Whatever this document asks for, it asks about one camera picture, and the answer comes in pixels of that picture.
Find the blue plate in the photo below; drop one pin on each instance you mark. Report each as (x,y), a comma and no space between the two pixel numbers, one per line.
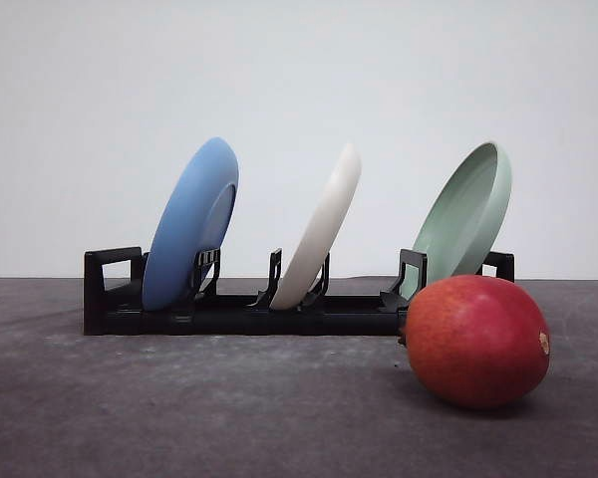
(193,219)

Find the green plate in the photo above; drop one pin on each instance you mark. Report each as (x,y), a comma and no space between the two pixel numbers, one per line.
(466,220)

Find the black plastic dish rack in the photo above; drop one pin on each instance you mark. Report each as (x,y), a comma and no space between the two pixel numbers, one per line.
(114,286)

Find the red pomegranate fruit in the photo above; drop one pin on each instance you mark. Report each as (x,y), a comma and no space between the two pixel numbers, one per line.
(477,342)

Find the white plate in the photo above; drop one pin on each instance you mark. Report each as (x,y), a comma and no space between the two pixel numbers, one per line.
(305,261)

